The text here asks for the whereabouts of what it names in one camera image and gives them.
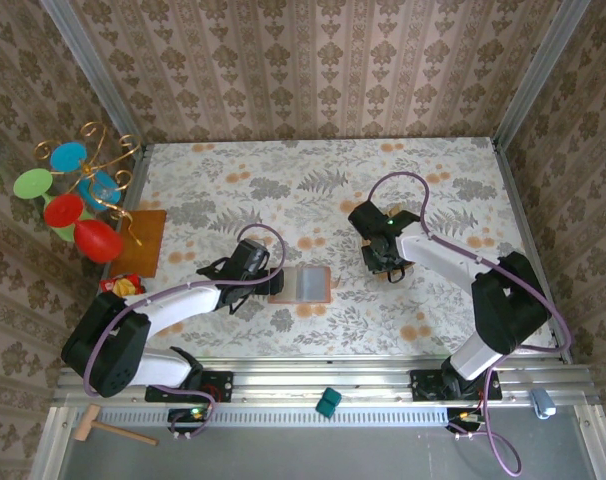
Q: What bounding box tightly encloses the aluminium table side rail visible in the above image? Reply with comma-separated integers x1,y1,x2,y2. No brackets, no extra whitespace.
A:
85,143,150,362
489,138,573,364

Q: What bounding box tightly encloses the aluminium corner post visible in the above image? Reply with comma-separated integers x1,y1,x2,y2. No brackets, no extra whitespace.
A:
491,0,593,147
38,0,147,149

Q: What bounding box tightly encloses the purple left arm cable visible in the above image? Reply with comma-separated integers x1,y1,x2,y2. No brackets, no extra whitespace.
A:
82,223,286,441

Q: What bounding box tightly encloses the brown wooden board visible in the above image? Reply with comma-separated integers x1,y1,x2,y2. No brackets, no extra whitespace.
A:
107,209,168,279

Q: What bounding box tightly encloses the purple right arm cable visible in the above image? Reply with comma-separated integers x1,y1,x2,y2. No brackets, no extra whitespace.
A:
370,172,574,476

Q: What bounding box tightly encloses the wooden mallet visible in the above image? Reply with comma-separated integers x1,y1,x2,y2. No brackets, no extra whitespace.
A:
73,404,160,447

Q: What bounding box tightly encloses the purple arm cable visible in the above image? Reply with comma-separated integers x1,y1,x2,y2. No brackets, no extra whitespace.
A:
82,223,286,441
370,172,574,476

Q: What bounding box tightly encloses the aluminium frame bar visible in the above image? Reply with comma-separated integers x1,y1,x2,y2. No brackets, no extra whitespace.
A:
572,404,606,480
30,405,77,480

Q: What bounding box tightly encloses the white blue clamp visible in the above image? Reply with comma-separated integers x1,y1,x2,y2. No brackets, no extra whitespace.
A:
529,388,558,420

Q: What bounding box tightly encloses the small circuit board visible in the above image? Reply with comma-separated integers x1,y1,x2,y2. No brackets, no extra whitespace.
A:
447,407,487,434
168,405,218,435

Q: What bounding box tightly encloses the teal small box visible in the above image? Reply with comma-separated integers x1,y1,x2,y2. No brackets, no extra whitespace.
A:
315,386,343,419

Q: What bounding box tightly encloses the red yellow snack packet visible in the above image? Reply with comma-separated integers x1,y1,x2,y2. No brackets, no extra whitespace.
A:
100,273,145,296

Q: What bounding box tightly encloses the gold wire glass rack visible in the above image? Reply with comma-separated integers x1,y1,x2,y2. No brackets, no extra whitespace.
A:
35,121,145,247

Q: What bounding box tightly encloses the blue plastic goblet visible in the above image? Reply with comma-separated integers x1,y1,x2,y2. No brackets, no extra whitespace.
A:
50,141,123,209

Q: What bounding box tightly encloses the green plastic goblet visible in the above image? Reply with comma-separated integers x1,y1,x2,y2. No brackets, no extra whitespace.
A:
12,168,92,244

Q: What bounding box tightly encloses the long aluminium mounting rail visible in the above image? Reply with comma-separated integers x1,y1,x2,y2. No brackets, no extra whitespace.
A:
52,357,597,406

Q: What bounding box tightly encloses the red plastic goblet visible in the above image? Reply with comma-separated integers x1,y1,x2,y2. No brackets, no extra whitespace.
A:
43,193,125,265

